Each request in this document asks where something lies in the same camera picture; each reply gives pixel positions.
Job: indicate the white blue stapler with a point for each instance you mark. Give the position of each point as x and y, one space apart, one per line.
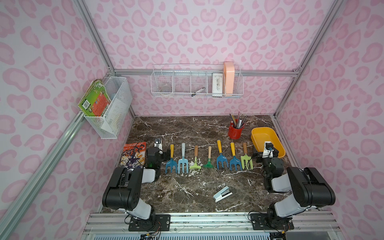
222 194

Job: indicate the pink box on shelf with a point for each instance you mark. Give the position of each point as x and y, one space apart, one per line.
229 74

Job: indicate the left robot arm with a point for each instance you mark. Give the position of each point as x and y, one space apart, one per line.
124 188

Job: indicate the white wire wall shelf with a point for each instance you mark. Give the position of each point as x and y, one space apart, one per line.
186 79

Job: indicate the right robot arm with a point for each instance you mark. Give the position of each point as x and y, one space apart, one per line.
309 189

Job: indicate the red comic book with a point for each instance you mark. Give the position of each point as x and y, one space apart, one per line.
133 155

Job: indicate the red pencil cup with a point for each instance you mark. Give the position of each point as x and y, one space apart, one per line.
234 132

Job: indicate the white mesh side basket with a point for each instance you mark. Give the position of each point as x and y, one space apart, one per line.
109 125

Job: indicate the yellow handle teal fork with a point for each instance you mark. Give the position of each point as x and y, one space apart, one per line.
171 164

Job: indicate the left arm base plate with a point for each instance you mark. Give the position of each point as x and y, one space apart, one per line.
153 223

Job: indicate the white patterned card box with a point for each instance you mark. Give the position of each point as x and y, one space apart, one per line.
217 85

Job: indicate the grey round object on shelf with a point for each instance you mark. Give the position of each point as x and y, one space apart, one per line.
166 88

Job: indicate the yellow handle blue fork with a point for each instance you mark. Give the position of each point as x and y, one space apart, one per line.
221 159

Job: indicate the pencils in cup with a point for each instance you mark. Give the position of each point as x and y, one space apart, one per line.
239 120

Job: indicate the white handle lightblue fork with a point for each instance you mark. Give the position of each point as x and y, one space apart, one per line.
183 163

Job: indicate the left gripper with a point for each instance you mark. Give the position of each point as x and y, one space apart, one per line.
157 148

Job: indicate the black white marker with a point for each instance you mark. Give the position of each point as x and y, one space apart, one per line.
198 91

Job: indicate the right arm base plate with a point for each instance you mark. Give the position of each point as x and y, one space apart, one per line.
264 222

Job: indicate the yellow storage box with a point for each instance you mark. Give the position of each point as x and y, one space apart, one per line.
264 134

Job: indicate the green red book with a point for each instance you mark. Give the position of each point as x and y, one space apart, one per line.
95 101

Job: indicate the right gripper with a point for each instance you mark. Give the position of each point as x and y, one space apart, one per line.
264 152

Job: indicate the wood handle lime fork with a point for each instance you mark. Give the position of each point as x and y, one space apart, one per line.
246 160

